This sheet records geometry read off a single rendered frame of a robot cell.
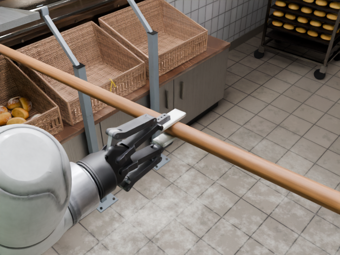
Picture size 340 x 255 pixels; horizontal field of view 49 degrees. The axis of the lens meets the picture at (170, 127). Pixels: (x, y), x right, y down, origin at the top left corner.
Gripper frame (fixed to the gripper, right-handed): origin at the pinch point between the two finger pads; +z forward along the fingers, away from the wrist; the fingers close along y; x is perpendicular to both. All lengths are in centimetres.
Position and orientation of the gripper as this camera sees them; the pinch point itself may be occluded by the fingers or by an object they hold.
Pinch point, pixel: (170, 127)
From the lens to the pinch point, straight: 73.6
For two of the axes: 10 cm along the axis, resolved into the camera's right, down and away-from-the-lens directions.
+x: 7.2, 3.3, -6.1
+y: 0.9, 8.3, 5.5
